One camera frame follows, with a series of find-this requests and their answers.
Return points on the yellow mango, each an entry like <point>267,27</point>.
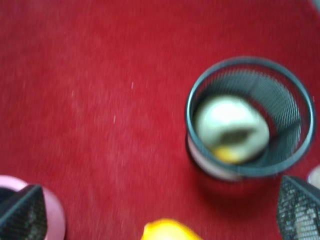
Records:
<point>168,229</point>

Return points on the pink saucepan with handle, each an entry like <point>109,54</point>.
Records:
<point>54,210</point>

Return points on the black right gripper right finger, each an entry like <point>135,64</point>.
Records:
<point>298,209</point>

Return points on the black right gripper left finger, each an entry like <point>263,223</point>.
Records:
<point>23,213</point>

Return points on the red tablecloth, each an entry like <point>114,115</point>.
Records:
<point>92,102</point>

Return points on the cream round bun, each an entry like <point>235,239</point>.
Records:
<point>231,129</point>

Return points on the black mesh pen holder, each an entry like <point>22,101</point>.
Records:
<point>273,91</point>

